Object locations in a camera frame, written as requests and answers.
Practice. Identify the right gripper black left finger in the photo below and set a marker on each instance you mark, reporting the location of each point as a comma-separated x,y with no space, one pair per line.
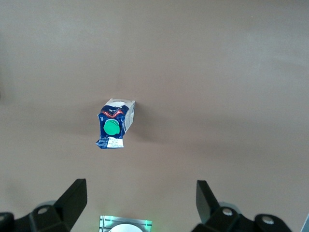
60,217

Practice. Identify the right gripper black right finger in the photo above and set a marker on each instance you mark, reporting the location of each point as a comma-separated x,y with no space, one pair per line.
217,222

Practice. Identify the blue milk carton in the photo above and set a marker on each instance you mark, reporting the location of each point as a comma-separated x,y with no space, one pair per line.
111,126

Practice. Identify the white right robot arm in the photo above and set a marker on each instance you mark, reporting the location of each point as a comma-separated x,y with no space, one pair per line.
125,228

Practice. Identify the brown table cover sheet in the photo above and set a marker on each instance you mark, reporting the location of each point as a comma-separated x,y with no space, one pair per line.
193,72

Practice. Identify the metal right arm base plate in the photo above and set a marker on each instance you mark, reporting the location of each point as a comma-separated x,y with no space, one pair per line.
105,223

